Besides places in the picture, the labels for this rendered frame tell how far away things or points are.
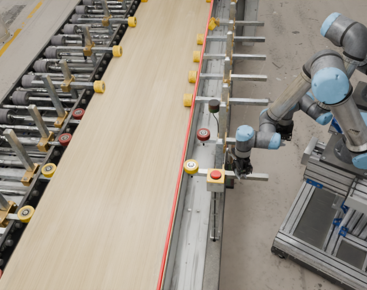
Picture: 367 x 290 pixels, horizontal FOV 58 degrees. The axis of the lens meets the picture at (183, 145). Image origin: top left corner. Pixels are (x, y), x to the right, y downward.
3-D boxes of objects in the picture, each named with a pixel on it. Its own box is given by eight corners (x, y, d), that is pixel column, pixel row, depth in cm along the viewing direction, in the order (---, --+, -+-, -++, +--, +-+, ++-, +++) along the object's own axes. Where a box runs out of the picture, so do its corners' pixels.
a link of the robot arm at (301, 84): (322, 32, 126) (253, 113, 162) (324, 48, 119) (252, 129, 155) (347, 46, 128) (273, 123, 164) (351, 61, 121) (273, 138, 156)
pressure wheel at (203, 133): (210, 140, 206) (210, 127, 197) (209, 150, 200) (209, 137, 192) (197, 140, 207) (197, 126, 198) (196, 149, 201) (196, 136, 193)
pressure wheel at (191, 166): (192, 168, 191) (191, 156, 183) (201, 177, 187) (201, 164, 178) (182, 176, 188) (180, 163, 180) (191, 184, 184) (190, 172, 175)
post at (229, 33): (229, 87, 258) (232, 30, 223) (229, 90, 256) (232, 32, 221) (224, 87, 259) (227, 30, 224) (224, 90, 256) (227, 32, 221)
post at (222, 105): (223, 160, 208) (226, 100, 173) (223, 164, 206) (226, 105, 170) (218, 159, 208) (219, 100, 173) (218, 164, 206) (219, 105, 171)
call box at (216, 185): (224, 180, 142) (224, 168, 136) (223, 194, 137) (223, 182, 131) (208, 179, 143) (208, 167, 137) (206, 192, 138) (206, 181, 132)
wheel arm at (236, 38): (264, 39, 256) (265, 35, 254) (264, 42, 254) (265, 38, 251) (200, 38, 263) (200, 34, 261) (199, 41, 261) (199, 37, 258)
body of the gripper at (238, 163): (237, 178, 162) (238, 162, 153) (231, 164, 168) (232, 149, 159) (252, 174, 163) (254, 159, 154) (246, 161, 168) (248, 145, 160)
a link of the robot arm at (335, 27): (370, 79, 186) (338, 42, 147) (349, 67, 195) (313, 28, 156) (386, 61, 182) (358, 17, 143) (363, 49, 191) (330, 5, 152)
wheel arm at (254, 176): (267, 177, 181) (268, 172, 178) (267, 182, 179) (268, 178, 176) (188, 171, 187) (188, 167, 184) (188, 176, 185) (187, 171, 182)
